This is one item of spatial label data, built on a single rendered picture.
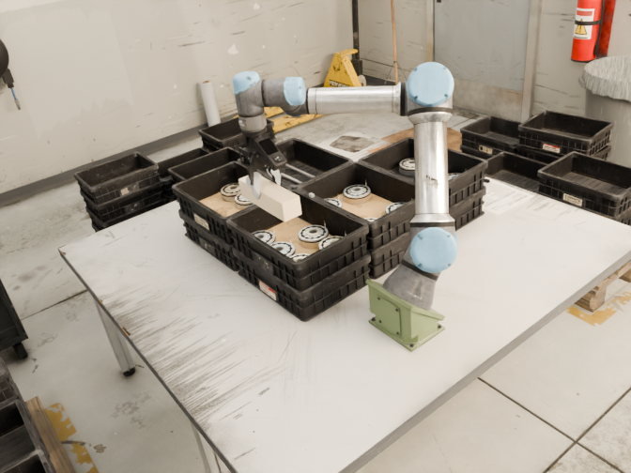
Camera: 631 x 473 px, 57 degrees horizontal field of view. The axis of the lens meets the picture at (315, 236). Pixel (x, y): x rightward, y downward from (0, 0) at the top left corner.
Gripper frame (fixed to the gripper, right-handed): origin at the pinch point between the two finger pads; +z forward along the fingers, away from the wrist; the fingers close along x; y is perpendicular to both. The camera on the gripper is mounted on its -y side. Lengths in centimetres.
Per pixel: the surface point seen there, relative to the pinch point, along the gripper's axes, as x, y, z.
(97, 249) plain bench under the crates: 37, 81, 39
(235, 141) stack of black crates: -77, 167, 52
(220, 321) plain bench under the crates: 23.1, 4.1, 38.8
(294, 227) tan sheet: -16.4, 15.1, 25.8
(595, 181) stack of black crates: -173, -10, 60
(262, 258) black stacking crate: 5.1, 1.9, 22.3
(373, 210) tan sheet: -43, 3, 26
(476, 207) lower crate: -79, -15, 33
